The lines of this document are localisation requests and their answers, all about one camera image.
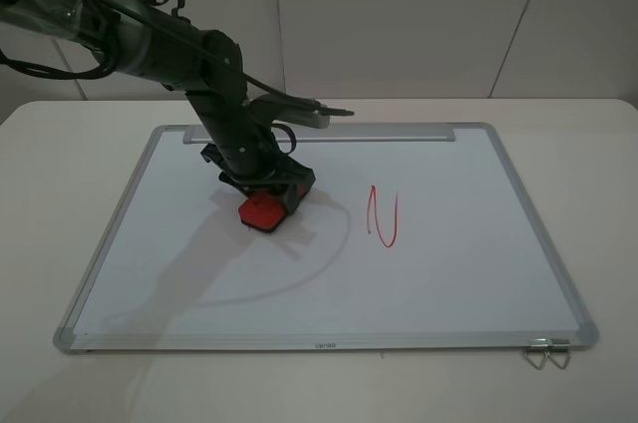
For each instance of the red whiteboard eraser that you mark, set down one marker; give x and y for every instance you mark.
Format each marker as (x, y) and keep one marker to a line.
(266, 208)

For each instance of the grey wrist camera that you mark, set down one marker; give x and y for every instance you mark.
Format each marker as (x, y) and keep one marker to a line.
(294, 114)

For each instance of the metal binder clip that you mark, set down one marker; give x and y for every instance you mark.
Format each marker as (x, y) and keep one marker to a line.
(536, 354)
(558, 352)

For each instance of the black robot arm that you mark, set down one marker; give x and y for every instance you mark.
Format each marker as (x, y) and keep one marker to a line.
(136, 38)

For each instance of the right metal binder clip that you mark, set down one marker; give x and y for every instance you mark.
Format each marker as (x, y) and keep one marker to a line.
(558, 352)

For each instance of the left metal binder clip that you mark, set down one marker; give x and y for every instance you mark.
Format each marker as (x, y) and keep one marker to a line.
(536, 354)

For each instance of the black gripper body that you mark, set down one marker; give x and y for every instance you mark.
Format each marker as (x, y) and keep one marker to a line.
(283, 178)

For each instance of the white whiteboard with aluminium frame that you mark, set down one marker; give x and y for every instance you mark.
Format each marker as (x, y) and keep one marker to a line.
(415, 236)

